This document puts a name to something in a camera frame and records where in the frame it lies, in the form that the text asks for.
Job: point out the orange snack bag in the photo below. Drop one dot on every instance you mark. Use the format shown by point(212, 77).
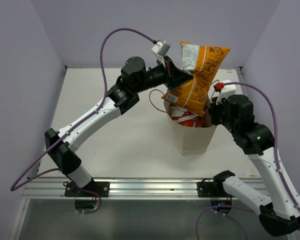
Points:
point(202, 63)

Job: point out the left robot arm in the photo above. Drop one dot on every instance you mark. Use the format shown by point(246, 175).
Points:
point(134, 78)

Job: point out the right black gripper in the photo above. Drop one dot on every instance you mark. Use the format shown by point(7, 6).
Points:
point(213, 109)

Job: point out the left black base bracket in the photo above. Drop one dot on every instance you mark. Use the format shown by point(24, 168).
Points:
point(101, 188)

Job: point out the right black base bracket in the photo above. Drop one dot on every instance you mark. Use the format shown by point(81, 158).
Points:
point(210, 189)

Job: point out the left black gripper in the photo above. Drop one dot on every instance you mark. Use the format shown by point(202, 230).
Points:
point(173, 76)

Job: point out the beige paper bag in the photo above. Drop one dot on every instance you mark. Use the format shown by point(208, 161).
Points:
point(188, 140)

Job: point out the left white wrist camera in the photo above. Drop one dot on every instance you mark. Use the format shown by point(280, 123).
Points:
point(160, 50)

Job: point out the aluminium mounting rail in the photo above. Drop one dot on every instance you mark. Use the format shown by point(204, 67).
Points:
point(120, 188)

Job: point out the black base bracket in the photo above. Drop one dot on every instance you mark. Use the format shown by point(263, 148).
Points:
point(210, 189)
point(101, 188)

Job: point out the red Doritos bag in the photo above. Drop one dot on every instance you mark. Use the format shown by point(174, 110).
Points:
point(187, 118)

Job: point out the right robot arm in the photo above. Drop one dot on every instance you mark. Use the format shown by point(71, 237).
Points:
point(276, 211)

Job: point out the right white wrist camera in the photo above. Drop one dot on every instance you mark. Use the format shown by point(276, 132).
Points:
point(225, 88)

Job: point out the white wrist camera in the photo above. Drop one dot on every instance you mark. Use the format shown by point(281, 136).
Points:
point(225, 88)
point(160, 50)

